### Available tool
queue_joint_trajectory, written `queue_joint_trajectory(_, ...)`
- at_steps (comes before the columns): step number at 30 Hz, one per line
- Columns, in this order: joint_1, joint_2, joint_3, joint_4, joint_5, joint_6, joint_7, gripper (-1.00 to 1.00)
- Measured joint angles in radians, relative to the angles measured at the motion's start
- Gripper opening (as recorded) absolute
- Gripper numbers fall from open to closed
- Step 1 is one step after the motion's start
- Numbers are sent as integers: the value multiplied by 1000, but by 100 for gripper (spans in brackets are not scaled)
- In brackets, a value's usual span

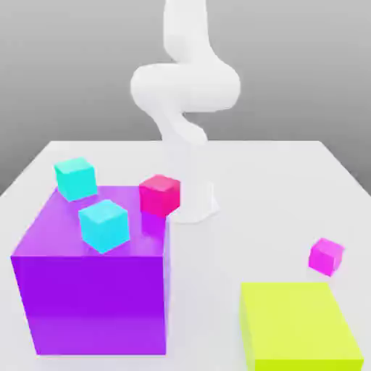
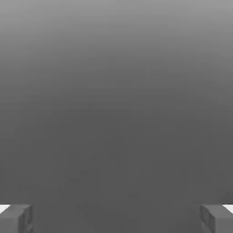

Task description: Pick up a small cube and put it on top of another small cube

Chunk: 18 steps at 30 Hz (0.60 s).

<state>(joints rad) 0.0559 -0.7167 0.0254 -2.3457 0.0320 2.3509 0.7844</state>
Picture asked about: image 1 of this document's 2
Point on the small magenta cube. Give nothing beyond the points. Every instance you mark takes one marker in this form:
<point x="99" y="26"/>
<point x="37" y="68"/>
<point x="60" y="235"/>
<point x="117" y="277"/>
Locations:
<point x="325" y="258"/>

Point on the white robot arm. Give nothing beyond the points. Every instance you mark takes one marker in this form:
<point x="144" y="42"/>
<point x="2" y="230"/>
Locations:
<point x="185" y="87"/>

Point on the large yellow-green box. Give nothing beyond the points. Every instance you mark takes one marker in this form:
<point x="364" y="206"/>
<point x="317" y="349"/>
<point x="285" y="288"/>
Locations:
<point x="295" y="316"/>

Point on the small crimson-pink cube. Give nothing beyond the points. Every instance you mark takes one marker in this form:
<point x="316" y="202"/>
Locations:
<point x="158" y="197"/>

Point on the small sky-blue cube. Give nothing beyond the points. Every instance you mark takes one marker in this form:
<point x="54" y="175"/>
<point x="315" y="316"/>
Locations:
<point x="104" y="229"/>

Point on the large purple box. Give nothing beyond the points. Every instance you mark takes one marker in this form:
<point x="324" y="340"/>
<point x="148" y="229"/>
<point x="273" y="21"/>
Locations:
<point x="89" y="301"/>

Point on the small turquoise cube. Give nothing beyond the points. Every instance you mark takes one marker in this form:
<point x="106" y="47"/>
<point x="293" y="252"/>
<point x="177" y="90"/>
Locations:
<point x="76" y="179"/>

